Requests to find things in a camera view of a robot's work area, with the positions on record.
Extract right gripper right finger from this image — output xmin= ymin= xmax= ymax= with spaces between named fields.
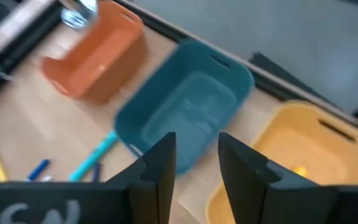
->
xmin=218 ymin=132 xmax=338 ymax=224

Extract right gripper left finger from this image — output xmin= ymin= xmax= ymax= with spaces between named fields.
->
xmin=104 ymin=132 xmax=177 ymax=224

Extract yellow highlighter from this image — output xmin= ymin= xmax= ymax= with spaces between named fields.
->
xmin=291 ymin=166 xmax=308 ymax=179

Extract navy and white marker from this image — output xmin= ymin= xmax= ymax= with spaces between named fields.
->
xmin=91 ymin=162 xmax=102 ymax=183

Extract teal marker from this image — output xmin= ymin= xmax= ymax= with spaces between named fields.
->
xmin=69 ymin=130 xmax=119 ymax=182

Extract blue and white thin marker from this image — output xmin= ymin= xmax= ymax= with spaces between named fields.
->
xmin=25 ymin=158 xmax=54 ymax=183

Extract yellow plastic bin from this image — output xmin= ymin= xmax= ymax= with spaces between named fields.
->
xmin=205 ymin=100 xmax=358 ymax=224

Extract teal plastic bin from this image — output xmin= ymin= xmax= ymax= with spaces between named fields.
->
xmin=113 ymin=39 xmax=256 ymax=175

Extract orange plastic bin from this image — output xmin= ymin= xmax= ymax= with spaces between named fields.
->
xmin=40 ymin=0 xmax=149 ymax=105

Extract flat black rail piece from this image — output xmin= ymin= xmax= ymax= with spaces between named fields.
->
xmin=249 ymin=51 xmax=324 ymax=100

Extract black left frame rails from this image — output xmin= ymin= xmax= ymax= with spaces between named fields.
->
xmin=0 ymin=0 xmax=62 ymax=103

